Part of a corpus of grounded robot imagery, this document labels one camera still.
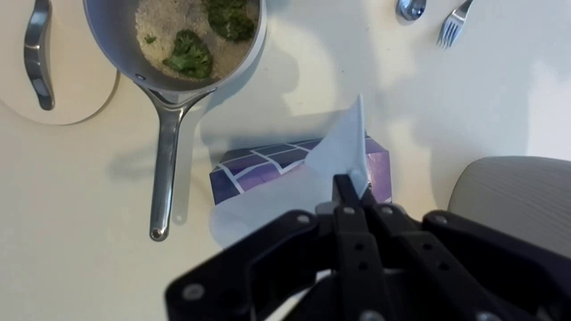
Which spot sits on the purple patterned tissue box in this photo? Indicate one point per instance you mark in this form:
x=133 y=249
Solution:
x=260 y=162

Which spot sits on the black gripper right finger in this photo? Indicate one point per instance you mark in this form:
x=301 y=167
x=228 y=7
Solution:
x=474 y=260

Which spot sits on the white pulled tissue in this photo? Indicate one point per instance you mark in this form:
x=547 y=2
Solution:
x=339 y=148

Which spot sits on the metal fork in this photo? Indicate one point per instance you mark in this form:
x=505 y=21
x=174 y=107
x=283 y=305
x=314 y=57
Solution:
x=451 y=27

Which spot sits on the green broccoli floret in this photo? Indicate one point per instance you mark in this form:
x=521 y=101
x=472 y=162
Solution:
x=189 y=55
x=232 y=19

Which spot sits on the pale cooked rice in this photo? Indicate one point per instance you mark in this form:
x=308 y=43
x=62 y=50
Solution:
x=153 y=23

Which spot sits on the metal spoon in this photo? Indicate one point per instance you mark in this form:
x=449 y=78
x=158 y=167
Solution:
x=410 y=7

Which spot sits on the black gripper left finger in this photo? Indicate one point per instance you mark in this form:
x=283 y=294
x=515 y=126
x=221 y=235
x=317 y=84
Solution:
x=349 y=249

